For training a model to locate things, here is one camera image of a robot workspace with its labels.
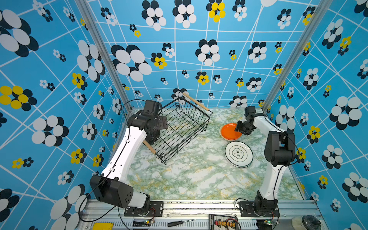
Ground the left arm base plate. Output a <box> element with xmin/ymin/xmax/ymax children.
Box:
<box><xmin>124</xmin><ymin>201</ymin><xmax>164</xmax><ymax>218</ymax></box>

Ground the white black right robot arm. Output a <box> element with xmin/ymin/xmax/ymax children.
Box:
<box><xmin>235</xmin><ymin>106</ymin><xmax>296</xmax><ymax>216</ymax></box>

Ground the orange plate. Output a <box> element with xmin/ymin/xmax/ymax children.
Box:
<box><xmin>219</xmin><ymin>123</ymin><xmax>242</xmax><ymax>141</ymax></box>

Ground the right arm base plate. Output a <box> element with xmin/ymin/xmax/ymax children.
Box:
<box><xmin>237</xmin><ymin>201</ymin><xmax>280</xmax><ymax>219</ymax></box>

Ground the black handled screwdriver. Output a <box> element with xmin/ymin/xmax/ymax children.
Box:
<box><xmin>167</xmin><ymin>219</ymin><xmax>195</xmax><ymax>227</ymax></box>

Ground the black terminal board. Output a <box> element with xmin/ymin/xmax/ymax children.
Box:
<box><xmin>209</xmin><ymin>214</ymin><xmax>240</xmax><ymax>230</ymax></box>

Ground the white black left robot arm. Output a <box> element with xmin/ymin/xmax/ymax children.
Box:
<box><xmin>90</xmin><ymin>100</ymin><xmax>168</xmax><ymax>213</ymax></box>

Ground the white plate green rim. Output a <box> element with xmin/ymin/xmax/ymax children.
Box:
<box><xmin>225</xmin><ymin>141</ymin><xmax>254</xmax><ymax>168</ymax></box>

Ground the black wire dish rack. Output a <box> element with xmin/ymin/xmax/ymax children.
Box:
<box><xmin>150</xmin><ymin>91</ymin><xmax>212</xmax><ymax>164</ymax></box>

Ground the yellow box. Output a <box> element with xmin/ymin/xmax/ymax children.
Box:
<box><xmin>92</xmin><ymin>222</ymin><xmax>114</xmax><ymax>230</ymax></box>

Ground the clear plastic container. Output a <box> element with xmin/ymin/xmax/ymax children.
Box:
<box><xmin>291</xmin><ymin>215</ymin><xmax>321</xmax><ymax>230</ymax></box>

